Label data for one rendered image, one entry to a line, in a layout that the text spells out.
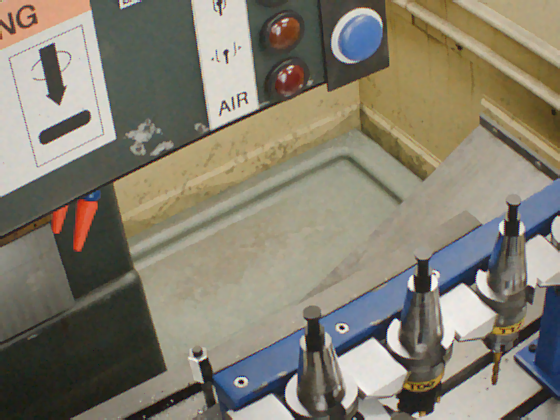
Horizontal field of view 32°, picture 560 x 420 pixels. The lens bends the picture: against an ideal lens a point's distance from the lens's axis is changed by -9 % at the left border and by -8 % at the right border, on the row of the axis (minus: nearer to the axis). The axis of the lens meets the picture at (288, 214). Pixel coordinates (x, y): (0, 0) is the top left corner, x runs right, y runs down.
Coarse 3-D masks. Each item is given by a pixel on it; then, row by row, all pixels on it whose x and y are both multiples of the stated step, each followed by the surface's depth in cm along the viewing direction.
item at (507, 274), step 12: (504, 240) 92; (516, 240) 92; (492, 252) 96; (504, 252) 93; (516, 252) 93; (492, 264) 95; (504, 264) 94; (516, 264) 94; (492, 276) 96; (504, 276) 95; (516, 276) 94; (492, 288) 96; (504, 288) 95; (516, 288) 95
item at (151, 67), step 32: (0, 0) 44; (96, 0) 47; (160, 0) 49; (256, 0) 53; (96, 32) 48; (128, 32) 49; (160, 32) 51; (192, 32) 52; (256, 32) 54; (320, 32) 57; (128, 64) 50; (160, 64) 52; (192, 64) 53; (256, 64) 55; (320, 64) 58; (128, 96) 52; (160, 96) 53; (192, 96) 54; (128, 128) 53; (160, 128) 54; (192, 128) 55; (224, 128) 57; (96, 160) 53; (128, 160) 54; (32, 192) 51; (64, 192) 52; (0, 224) 51
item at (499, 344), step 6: (486, 336) 102; (492, 336) 101; (498, 336) 100; (504, 336) 100; (510, 336) 101; (516, 336) 101; (486, 342) 102; (492, 342) 101; (498, 342) 101; (504, 342) 101; (510, 342) 101; (516, 342) 102; (492, 348) 102; (498, 348) 101; (504, 348) 101; (510, 348) 102
